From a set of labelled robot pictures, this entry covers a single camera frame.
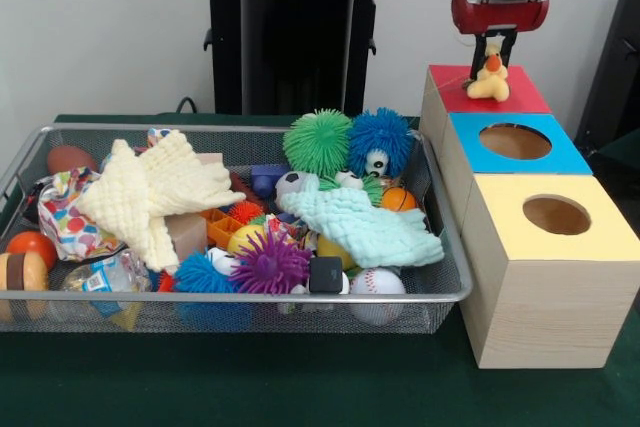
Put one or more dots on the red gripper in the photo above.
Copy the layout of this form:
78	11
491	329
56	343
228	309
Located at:
500	14

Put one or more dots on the yellow plush duck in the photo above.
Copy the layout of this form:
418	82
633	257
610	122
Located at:
487	87

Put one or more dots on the wooden box with three holes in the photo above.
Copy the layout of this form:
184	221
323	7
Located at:
550	307

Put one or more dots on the silver mesh bin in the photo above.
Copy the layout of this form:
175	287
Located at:
150	129

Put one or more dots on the black upright panel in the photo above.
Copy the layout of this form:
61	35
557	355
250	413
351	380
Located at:
615	72

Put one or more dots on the dark green table cloth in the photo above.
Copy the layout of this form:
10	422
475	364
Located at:
625	147
300	387

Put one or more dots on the small orange basketball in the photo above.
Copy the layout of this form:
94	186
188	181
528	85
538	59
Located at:
399	199

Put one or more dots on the plain green spiky ball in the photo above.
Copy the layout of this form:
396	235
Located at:
317	139

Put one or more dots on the mint green cloth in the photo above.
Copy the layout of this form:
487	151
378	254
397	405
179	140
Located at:
370	232

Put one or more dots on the white baseball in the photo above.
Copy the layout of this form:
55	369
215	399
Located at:
376	284

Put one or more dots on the purple spiky ball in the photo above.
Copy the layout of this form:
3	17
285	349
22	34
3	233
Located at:
272	264

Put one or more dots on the blue spiky ball with eyes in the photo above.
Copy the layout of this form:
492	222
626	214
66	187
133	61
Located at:
200	274

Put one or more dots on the cream yellow cloth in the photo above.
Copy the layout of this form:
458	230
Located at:
150	192

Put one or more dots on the yellow brown striped bee toy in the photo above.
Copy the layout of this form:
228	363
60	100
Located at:
22	272

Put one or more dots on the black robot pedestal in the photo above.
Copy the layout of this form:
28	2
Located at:
295	47

